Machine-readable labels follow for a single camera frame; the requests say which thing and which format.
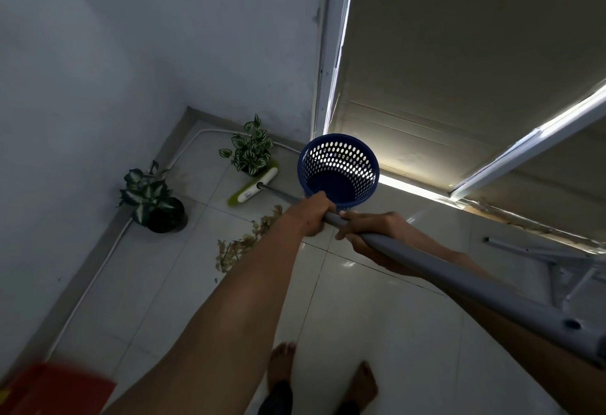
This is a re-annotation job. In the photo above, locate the person's right hand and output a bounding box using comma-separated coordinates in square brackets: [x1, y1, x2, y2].
[334, 211, 454, 279]

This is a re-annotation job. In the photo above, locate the person's left hand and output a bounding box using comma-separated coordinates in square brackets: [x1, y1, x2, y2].
[283, 191, 336, 239]

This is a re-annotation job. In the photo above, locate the person's left forearm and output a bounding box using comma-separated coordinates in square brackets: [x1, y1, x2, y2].
[101, 215, 305, 415]

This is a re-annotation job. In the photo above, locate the person's right forearm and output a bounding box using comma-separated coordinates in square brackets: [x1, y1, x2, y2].
[425, 250, 606, 415]

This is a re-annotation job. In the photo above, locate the blue perforated plastic basket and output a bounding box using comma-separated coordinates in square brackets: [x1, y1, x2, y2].
[297, 133, 380, 210]

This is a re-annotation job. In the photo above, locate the pile of dry leaves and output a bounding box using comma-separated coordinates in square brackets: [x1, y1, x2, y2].
[215, 205, 285, 275]

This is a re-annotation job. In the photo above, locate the small striped-leaf potted plant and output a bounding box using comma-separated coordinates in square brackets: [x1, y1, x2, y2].
[219, 114, 276, 178]

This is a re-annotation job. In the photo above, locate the person's left foot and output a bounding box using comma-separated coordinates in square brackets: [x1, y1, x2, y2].
[267, 341, 297, 394]

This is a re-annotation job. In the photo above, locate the person's foot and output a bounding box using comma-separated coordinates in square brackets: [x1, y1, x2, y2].
[267, 341, 297, 394]
[342, 360, 379, 412]

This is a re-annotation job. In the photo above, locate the person's right foot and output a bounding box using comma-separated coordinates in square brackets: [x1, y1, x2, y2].
[342, 360, 379, 412]

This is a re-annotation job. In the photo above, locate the variegated plant in black pot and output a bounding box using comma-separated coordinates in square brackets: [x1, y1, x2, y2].
[118, 159, 189, 234]

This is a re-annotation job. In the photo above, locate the dark trouser leg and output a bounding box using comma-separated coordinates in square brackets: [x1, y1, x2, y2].
[257, 380, 294, 415]

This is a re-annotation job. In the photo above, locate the large beige window blind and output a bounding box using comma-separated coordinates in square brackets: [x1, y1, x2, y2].
[326, 0, 606, 192]

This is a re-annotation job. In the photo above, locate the narrow beige window blind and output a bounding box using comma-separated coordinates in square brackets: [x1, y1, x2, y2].
[461, 116, 606, 252]

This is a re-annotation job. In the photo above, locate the white metal rack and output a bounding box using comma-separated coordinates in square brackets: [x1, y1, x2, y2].
[483, 236, 606, 312]

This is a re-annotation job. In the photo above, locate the red plastic dustpan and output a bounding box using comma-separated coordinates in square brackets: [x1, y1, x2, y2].
[0, 362, 117, 415]

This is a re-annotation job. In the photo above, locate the white window frame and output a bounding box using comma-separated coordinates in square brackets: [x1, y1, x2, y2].
[312, 0, 606, 203]

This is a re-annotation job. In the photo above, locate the white cable along wall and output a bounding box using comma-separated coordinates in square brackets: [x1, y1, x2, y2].
[46, 128, 304, 362]

